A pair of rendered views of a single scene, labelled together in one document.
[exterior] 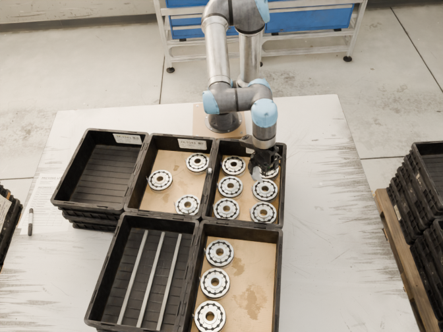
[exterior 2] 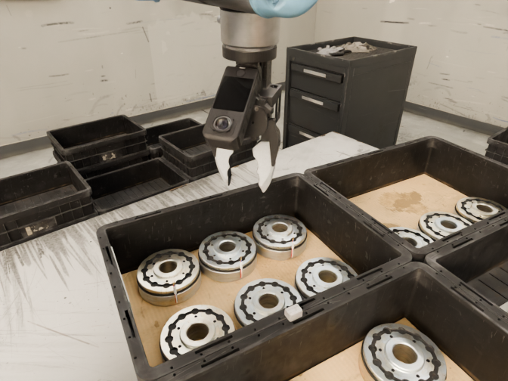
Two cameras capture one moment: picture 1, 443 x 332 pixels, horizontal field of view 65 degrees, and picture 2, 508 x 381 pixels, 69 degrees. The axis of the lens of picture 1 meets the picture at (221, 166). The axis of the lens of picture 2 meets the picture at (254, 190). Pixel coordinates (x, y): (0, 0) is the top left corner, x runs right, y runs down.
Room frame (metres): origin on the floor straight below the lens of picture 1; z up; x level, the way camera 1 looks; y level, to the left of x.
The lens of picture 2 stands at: (1.05, 0.24, 1.29)
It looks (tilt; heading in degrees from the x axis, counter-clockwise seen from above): 31 degrees down; 229
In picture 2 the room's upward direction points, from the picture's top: straight up
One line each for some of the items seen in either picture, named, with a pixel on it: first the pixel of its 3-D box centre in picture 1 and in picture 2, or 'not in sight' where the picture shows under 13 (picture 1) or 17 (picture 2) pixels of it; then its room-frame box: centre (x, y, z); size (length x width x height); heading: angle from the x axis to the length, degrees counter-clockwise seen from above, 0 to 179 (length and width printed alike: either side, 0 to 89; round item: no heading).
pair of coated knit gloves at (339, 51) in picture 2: not in sight; (327, 51); (-0.69, -1.15, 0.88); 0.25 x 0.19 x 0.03; 178
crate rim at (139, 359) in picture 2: (246, 180); (247, 247); (0.77, -0.10, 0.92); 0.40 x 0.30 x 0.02; 168
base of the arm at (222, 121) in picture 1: (222, 112); not in sight; (1.23, -0.03, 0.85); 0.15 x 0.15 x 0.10
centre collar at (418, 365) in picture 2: (187, 205); (404, 354); (0.72, 0.15, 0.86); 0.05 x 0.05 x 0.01
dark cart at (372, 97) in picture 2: not in sight; (342, 122); (-0.80, -1.07, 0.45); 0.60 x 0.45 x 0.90; 178
